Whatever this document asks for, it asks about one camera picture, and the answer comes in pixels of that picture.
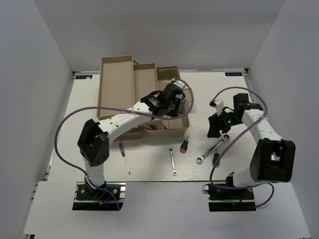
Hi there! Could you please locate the stubby green orange screwdriver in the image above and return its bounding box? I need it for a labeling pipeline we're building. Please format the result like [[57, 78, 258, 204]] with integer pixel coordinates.
[[180, 136, 189, 153]]

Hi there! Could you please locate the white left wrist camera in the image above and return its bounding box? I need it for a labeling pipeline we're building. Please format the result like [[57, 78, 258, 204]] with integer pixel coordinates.
[[172, 78, 186, 91]]

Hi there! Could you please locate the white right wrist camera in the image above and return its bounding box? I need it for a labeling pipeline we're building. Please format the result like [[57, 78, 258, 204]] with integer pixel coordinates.
[[209, 99, 224, 116]]

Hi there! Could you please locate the large silver ratchet wrench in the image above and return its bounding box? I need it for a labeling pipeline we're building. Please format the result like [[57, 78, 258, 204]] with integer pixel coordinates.
[[196, 134, 230, 164]]

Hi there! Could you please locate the small silver ratchet wrench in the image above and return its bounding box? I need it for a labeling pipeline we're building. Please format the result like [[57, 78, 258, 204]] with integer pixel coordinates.
[[169, 148, 177, 176]]

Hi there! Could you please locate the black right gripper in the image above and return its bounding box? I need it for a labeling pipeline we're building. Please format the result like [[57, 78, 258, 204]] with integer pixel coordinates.
[[207, 108, 243, 138]]

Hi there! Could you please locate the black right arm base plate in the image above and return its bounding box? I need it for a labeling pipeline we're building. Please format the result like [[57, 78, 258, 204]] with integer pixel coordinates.
[[202, 184, 256, 212]]

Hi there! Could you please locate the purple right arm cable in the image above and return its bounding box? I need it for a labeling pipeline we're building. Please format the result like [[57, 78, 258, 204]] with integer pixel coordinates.
[[209, 86, 275, 209]]

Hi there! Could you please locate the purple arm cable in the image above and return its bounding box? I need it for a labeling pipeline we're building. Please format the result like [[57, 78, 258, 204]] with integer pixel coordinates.
[[209, 86, 275, 209], [54, 77, 195, 211]]

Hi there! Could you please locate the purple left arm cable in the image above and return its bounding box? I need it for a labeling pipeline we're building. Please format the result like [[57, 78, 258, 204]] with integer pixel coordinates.
[[54, 77, 195, 211]]

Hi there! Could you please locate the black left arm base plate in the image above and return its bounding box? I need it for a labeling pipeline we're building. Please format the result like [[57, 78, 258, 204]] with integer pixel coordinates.
[[72, 182, 126, 211]]

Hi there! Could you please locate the beige toolbox with clear lid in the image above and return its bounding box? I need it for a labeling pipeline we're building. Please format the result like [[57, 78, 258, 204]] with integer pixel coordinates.
[[97, 55, 190, 141]]

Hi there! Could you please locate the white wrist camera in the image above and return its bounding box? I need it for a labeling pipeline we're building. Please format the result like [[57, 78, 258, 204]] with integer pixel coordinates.
[[172, 78, 186, 91], [209, 99, 224, 116]]

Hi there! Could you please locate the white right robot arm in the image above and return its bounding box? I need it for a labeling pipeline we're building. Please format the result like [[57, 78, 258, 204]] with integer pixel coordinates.
[[207, 93, 296, 199]]

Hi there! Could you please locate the blue red handled screwdriver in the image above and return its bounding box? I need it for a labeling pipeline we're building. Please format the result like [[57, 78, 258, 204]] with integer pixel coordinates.
[[119, 142, 131, 174]]

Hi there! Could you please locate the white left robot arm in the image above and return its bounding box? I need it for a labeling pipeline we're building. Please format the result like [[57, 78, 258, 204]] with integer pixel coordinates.
[[77, 80, 185, 199]]

